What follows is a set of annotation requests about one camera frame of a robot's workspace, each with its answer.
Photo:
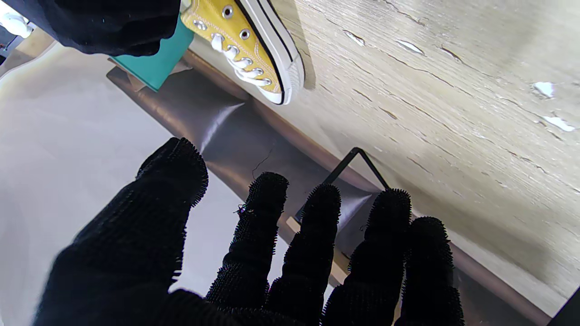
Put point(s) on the green plastic basin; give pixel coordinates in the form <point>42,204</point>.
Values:
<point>158,63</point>

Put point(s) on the yellow canvas sneaker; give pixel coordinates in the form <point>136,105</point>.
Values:
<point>249,45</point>

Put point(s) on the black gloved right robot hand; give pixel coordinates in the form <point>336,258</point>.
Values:
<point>113,22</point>

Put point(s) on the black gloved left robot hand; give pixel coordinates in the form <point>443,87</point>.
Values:
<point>136,253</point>

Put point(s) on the small wooden bench black legs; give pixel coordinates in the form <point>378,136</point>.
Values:
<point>358,156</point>

